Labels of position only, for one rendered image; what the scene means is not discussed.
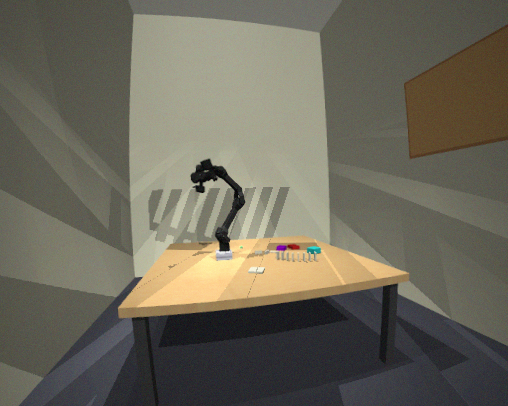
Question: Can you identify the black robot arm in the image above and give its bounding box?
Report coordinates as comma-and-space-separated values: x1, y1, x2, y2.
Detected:
191, 159, 245, 252

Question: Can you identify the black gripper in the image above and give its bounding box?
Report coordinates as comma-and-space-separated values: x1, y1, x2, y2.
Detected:
193, 164, 210, 193

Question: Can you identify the teal block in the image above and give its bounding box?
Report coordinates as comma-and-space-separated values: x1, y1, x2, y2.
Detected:
307, 246, 321, 254

